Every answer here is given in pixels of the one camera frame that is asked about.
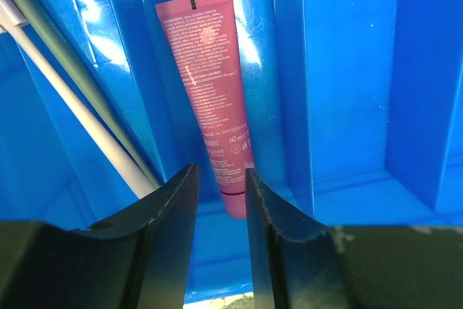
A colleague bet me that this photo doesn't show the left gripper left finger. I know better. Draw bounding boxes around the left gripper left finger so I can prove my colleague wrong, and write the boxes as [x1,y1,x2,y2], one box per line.
[1,164,200,308]

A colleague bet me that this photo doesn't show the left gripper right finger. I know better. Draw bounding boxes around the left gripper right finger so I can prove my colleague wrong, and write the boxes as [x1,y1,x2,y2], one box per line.
[245,169,462,308]

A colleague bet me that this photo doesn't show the grey green toothbrush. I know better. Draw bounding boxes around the grey green toothbrush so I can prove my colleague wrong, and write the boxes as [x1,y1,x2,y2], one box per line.
[12,0,161,190]

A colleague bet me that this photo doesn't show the pink toothpaste tube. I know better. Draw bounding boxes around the pink toothpaste tube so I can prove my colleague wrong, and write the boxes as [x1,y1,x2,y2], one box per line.
[155,0,255,219]

